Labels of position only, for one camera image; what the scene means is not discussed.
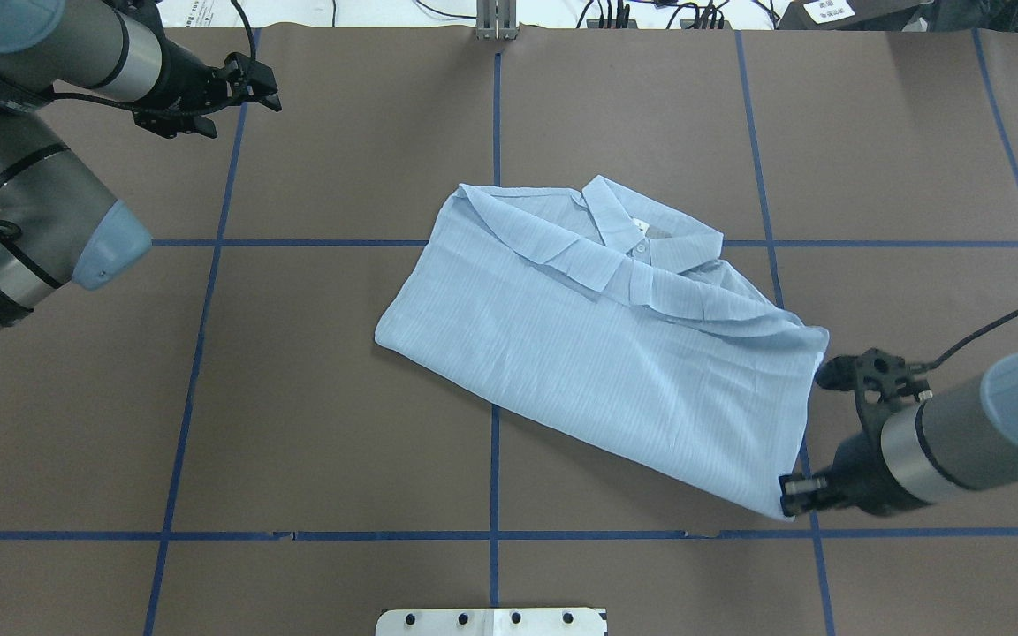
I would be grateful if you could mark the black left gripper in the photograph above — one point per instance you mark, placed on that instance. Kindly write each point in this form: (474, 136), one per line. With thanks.
(184, 78)

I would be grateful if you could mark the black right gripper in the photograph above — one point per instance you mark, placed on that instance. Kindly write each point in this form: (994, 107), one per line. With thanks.
(858, 475)

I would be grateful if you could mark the light blue striped shirt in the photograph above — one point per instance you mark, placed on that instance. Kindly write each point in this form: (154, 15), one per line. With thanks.
(610, 317)

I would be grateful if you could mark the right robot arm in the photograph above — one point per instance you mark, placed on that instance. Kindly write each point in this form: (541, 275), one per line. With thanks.
(916, 448)

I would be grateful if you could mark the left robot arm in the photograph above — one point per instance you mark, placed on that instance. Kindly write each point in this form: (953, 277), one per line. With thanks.
(59, 224)

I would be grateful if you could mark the aluminium frame post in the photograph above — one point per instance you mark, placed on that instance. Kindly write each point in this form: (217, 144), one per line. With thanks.
(496, 20)

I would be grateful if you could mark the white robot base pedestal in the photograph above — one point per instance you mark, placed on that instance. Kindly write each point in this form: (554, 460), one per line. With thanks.
(494, 621)

